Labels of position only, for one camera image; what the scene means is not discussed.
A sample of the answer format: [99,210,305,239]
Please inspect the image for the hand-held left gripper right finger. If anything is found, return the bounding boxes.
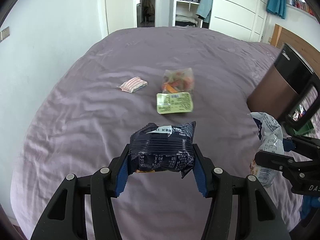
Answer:
[191,144,292,240]

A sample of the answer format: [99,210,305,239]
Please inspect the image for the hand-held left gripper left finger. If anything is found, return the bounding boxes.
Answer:
[30,144,133,240]

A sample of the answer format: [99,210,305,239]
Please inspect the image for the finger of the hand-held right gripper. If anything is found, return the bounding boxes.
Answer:
[254,150,303,174]
[282,134,320,159]

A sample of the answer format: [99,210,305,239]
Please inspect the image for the white blue snack packet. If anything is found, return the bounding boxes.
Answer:
[249,111,285,188]

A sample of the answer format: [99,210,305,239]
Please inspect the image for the green tray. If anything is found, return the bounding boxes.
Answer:
[285,120,315,136]

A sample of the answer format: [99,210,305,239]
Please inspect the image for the dark navy snack packet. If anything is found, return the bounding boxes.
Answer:
[128,121,197,179]

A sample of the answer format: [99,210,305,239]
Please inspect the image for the pink striped snack packet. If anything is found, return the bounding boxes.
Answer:
[117,77,148,93]

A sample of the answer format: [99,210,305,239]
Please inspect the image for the clear candy bag green label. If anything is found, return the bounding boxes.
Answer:
[156,67,195,115]

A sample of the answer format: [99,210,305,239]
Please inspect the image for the person's right hand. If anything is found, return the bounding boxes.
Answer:
[299,194,317,220]

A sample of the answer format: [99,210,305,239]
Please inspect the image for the purple bed blanket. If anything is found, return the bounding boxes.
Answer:
[10,26,308,240]

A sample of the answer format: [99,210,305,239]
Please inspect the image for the bronze and black thermos jug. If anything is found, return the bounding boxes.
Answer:
[246,42,320,132]

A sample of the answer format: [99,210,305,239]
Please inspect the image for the wooden headboard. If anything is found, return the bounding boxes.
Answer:
[271,24,320,55]

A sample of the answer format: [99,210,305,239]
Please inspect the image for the row of books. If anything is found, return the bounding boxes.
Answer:
[285,0,315,15]

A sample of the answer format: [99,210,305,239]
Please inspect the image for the white wardrobe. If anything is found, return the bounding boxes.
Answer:
[172,0,269,43]

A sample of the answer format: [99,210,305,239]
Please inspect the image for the white door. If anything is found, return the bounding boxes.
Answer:
[104,0,137,35]

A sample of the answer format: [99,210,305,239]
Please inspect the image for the light folded clothes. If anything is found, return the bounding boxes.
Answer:
[175,14,198,27]

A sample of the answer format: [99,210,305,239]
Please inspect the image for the brown hanging coat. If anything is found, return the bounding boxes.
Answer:
[142,0,154,15]

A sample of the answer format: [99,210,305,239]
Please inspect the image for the beige wall switch panel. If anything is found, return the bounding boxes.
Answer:
[0,26,10,42]

